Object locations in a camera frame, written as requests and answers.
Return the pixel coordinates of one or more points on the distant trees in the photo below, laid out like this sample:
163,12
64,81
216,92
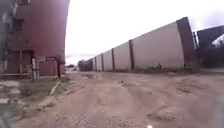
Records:
85,64

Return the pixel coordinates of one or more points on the brown dirt road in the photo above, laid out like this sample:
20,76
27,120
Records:
126,100

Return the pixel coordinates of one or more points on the robot's own part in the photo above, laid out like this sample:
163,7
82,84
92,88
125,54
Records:
149,126

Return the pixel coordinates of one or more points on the red brick building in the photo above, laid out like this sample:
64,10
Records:
40,33

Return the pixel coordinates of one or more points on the patch of grass and weeds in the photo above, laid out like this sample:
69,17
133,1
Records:
35,88

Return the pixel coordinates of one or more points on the dark building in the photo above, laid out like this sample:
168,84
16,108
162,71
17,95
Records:
210,46

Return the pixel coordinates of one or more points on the pale wall with red pillars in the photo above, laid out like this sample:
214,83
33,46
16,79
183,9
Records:
156,50

